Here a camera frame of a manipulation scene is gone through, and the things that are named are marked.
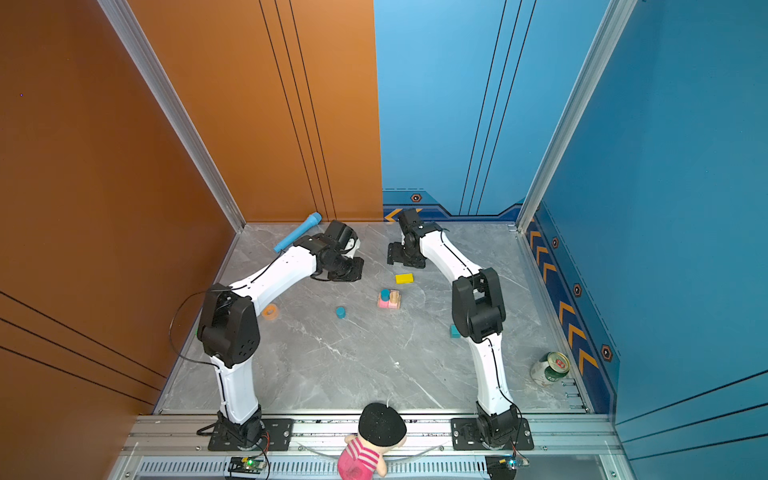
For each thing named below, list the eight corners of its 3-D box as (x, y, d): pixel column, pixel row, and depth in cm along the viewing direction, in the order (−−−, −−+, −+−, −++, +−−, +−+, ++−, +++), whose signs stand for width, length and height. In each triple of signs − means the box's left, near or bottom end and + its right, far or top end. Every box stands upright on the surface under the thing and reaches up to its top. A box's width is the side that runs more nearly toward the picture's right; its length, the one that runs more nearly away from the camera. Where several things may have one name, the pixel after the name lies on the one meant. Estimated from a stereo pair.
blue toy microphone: (274, 251, 115) (271, 244, 112) (317, 217, 127) (315, 210, 123) (281, 255, 113) (277, 249, 110) (323, 221, 125) (321, 214, 122)
